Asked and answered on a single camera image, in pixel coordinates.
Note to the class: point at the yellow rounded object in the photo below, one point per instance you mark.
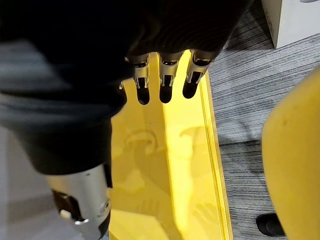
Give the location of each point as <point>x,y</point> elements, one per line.
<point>295,162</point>

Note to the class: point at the white cardboard box R1-A5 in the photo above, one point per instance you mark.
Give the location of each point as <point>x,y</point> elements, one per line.
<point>295,20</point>

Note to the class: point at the low yellow shelf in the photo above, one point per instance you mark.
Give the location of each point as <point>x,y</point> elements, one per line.
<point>175,162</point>

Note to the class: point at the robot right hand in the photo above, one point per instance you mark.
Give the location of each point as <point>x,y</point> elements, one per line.
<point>100,37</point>

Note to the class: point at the dark robot foot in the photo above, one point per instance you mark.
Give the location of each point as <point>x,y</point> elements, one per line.
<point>270,225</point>

